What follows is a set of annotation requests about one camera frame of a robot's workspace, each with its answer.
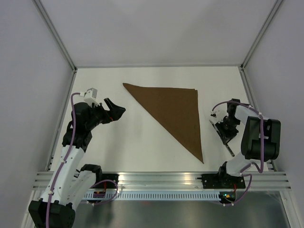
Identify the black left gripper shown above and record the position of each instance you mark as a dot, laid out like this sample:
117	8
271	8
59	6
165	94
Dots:
114	113

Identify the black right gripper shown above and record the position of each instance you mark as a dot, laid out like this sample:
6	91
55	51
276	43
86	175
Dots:
227	136

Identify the steel table knife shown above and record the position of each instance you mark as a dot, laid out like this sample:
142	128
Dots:
226	145

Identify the brown cloth napkin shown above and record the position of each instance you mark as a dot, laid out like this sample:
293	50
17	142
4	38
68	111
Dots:
176	110

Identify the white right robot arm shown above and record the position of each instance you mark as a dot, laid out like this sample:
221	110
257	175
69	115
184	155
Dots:
260	141

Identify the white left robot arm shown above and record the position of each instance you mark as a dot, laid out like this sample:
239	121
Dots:
57	205

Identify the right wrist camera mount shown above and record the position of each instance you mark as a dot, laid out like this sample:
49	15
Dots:
217	116

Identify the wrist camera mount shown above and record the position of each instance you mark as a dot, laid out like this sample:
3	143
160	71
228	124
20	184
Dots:
217	116
90	97

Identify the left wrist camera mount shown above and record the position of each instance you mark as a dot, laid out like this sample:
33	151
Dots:
90	97

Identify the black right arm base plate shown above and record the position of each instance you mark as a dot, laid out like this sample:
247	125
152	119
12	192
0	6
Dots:
213	181

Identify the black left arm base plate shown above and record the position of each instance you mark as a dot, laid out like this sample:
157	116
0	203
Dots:
111	177

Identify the aluminium frame rail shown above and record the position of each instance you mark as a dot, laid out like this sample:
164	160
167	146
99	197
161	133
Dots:
189	181

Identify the white slotted cable duct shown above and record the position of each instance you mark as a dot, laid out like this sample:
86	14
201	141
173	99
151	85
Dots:
168	195

